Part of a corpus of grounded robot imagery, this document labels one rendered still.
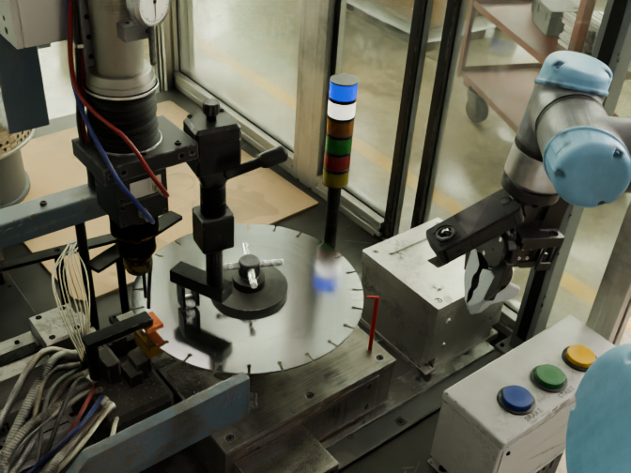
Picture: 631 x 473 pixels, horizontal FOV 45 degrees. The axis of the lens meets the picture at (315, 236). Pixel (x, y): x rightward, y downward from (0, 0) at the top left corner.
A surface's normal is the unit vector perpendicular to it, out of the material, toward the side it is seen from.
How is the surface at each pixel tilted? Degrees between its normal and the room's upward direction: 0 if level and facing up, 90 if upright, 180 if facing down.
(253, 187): 0
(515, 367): 0
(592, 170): 90
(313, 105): 90
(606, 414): 83
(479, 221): 26
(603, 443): 83
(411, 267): 0
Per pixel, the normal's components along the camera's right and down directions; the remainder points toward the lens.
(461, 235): -0.36, -0.65
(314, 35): -0.79, 0.32
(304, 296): 0.06, -0.81
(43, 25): 0.61, 0.49
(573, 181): -0.07, 0.58
